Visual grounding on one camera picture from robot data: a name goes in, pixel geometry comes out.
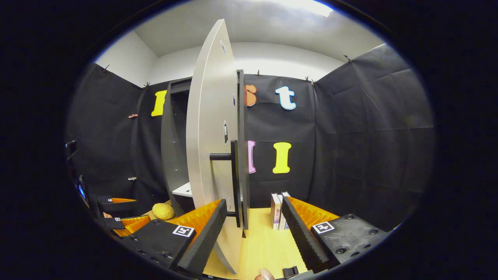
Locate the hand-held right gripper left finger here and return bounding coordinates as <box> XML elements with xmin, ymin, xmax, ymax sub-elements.
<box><xmin>119</xmin><ymin>199</ymin><xmax>228</xmax><ymax>277</ymax></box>

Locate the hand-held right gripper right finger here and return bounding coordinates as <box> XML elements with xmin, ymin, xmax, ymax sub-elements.
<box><xmin>281</xmin><ymin>196</ymin><xmax>389</xmax><ymax>274</ymax></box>

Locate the yellow coaster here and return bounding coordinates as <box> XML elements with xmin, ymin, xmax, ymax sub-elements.
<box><xmin>152</xmin><ymin>203</ymin><xmax>175</xmax><ymax>221</ymax></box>

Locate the black door handle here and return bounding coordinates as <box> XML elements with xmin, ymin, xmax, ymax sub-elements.
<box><xmin>210</xmin><ymin>140</ymin><xmax>242</xmax><ymax>228</ymax></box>

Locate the grey cabinet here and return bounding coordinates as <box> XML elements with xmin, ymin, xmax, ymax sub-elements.
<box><xmin>161</xmin><ymin>69</ymin><xmax>251</xmax><ymax>230</ymax></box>

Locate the beige cabinet door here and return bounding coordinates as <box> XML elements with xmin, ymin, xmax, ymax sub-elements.
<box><xmin>186</xmin><ymin>19</ymin><xmax>245</xmax><ymax>275</ymax></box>

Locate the black backdrop cloth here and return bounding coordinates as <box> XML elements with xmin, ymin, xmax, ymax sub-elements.
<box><xmin>65</xmin><ymin>43</ymin><xmax>435</xmax><ymax>234</ymax></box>

